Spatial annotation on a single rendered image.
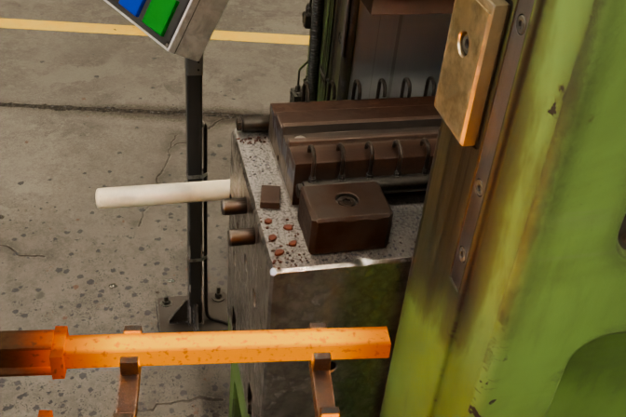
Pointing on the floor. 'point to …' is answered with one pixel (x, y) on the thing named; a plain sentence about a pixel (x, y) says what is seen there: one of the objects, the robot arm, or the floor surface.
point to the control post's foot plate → (180, 323)
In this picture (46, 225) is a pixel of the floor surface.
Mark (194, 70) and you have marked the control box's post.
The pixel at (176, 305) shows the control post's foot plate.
